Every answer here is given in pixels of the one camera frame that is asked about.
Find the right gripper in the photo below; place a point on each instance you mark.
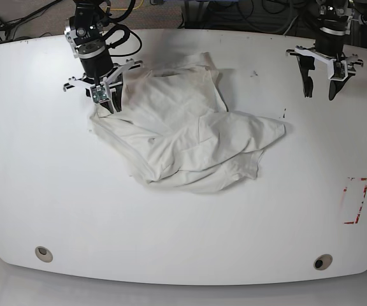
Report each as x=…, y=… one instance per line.
x=100, y=70

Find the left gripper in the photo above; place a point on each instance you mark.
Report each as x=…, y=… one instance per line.
x=326, y=49

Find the white T-shirt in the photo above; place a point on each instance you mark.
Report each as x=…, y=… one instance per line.
x=175, y=132

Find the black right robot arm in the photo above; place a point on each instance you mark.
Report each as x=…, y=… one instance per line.
x=91, y=33

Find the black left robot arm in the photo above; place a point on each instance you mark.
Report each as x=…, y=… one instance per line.
x=330, y=21

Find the red tape rectangle marking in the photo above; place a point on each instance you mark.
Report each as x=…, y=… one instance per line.
x=352, y=201

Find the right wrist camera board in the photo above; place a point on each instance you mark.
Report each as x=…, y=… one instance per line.
x=98, y=94

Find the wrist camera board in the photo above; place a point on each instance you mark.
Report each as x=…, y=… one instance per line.
x=338, y=70
x=98, y=94

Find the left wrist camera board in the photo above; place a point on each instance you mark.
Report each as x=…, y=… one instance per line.
x=338, y=70

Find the left table cable grommet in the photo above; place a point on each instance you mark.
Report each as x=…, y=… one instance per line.
x=43, y=254

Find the table cable grommet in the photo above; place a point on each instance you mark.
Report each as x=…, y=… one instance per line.
x=43, y=254
x=323, y=262

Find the right table cable grommet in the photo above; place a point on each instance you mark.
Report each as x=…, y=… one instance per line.
x=323, y=262

